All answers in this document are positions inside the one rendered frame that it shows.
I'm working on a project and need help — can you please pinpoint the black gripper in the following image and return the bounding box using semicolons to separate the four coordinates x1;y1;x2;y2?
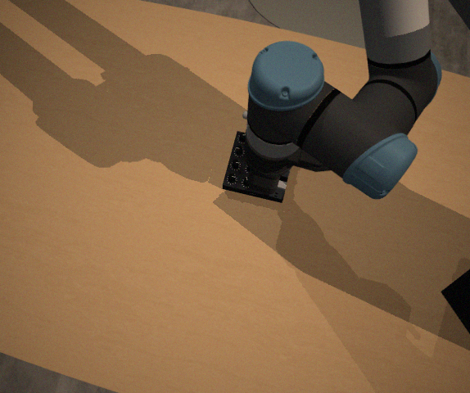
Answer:
244;122;330;199

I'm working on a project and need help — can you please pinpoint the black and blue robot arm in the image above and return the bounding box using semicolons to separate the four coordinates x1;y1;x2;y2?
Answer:
247;0;442;199

